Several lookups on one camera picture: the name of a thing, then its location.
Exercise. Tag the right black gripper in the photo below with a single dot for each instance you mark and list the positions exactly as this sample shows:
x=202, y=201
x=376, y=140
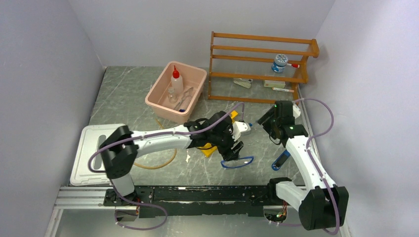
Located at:
x=270, y=113

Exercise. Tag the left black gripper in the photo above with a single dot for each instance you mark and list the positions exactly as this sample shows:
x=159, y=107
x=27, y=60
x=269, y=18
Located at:
x=228, y=153

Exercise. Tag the blue safety glasses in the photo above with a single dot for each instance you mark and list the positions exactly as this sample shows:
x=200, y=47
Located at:
x=239, y=163

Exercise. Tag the metal crucible tongs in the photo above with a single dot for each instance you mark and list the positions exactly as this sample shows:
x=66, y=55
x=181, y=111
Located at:
x=187, y=94

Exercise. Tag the small glass flask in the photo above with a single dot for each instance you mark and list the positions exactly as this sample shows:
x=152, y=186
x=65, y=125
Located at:
x=172, y=96

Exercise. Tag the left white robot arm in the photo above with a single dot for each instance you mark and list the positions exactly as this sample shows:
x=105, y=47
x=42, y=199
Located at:
x=124, y=146

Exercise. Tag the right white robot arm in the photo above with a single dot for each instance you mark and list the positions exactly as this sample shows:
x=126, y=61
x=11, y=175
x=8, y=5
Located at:
x=322, y=204

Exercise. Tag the red-tipped tube on shelf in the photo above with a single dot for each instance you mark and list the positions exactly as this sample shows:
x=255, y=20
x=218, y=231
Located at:
x=283, y=90

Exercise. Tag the yellow test tube rack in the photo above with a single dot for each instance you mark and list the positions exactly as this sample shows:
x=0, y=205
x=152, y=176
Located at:
x=208, y=149

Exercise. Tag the small white box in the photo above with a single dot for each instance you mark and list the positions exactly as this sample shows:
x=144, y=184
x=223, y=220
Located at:
x=274, y=83

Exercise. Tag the white stapler-like object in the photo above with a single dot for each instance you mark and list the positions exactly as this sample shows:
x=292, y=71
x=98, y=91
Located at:
x=246, y=83

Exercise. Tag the blue black handheld tool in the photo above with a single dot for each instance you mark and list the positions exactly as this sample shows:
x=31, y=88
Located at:
x=280, y=160

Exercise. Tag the red-capped marker pen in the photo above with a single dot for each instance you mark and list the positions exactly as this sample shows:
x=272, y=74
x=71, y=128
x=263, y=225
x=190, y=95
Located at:
x=293, y=65

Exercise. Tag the blue-lidded jar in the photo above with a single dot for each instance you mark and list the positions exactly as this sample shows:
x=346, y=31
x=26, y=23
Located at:
x=279, y=63

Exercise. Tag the orange wooden shelf rack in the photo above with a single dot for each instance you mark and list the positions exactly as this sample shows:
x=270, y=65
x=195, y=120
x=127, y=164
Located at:
x=251, y=57

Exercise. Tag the tan rubber tubing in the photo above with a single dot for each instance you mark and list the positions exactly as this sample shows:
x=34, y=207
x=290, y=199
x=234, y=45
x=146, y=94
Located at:
x=158, y=166

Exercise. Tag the red-capped squeeze bottle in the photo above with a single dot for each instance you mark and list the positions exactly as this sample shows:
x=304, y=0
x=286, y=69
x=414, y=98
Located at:
x=177, y=81

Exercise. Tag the pink plastic bin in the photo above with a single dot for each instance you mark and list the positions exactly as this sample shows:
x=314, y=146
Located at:
x=167, y=101

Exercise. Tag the white plastic tray lid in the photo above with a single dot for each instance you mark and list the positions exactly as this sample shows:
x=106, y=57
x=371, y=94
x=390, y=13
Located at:
x=92, y=136

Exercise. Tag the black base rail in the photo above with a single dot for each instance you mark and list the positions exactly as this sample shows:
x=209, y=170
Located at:
x=253, y=200

